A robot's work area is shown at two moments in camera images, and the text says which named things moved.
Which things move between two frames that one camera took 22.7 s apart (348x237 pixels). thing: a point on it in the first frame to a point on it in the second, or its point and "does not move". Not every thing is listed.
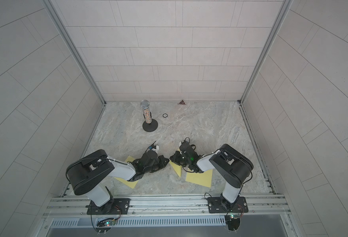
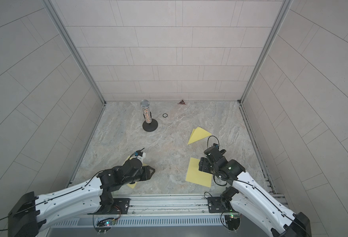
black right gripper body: x=181 y=159 to x=206 y=167
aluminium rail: x=168 y=206 does not move
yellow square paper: x=177 y=168 to x=198 y=134
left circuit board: x=104 y=225 does not move
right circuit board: x=233 y=221 does not move
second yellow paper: x=203 y=178 does not move
